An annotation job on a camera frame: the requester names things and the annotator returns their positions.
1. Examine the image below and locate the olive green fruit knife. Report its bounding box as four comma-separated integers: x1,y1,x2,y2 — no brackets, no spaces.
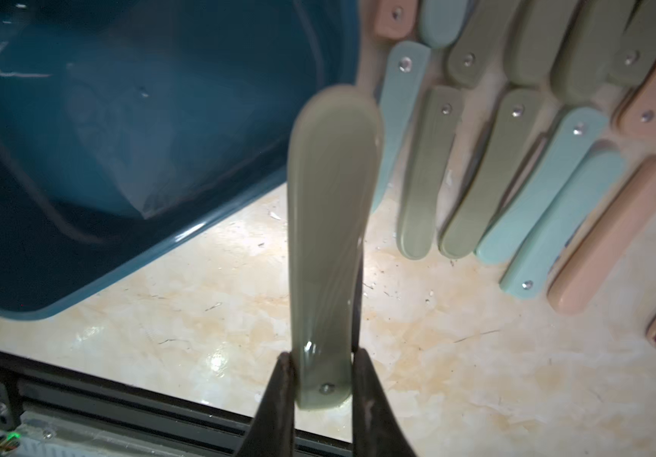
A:
439,88,543,260

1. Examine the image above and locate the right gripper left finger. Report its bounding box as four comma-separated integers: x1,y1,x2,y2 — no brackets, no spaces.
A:
235,352,297,457

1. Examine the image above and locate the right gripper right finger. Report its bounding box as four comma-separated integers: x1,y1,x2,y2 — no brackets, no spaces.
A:
352,348,415,456

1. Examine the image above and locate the pink knife row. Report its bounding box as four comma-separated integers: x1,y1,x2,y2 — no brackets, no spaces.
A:
547,156,656,316
373,0,418,40

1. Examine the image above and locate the olive knife row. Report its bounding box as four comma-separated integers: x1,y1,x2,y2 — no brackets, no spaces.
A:
551,0,635,105
445,0,521,89
503,0,578,86

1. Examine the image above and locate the pale olive fruit knife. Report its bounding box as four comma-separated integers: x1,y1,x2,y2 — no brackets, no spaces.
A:
396,85,464,260

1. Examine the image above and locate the teal plastic storage box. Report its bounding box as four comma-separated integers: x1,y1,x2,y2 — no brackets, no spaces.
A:
0,1,360,321

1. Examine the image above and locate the pale mint fruit knife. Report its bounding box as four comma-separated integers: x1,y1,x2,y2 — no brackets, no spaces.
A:
372,40,431,211

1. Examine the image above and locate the teal knife row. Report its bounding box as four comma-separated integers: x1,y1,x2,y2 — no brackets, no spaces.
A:
418,0,470,49
499,144,626,300

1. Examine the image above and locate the light teal fruit knife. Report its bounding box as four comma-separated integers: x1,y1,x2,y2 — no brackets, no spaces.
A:
474,107,610,265

